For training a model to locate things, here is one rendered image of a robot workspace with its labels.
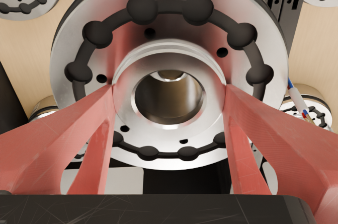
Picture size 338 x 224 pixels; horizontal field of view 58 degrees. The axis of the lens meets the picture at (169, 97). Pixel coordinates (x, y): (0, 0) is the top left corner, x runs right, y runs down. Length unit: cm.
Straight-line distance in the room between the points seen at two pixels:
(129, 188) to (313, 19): 32
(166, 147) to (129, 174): 31
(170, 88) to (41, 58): 26
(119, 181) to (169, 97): 32
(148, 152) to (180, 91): 4
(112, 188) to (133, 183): 3
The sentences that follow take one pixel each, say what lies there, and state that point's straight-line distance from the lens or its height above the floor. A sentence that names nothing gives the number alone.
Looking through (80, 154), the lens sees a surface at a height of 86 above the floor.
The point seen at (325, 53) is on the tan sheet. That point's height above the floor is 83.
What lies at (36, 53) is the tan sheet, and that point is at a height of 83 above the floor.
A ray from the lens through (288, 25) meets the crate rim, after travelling 25.
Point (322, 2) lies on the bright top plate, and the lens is 34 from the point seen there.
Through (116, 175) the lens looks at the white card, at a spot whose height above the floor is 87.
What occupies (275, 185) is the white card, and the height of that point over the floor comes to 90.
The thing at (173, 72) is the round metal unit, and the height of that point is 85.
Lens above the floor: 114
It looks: 49 degrees down
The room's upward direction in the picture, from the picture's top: 178 degrees clockwise
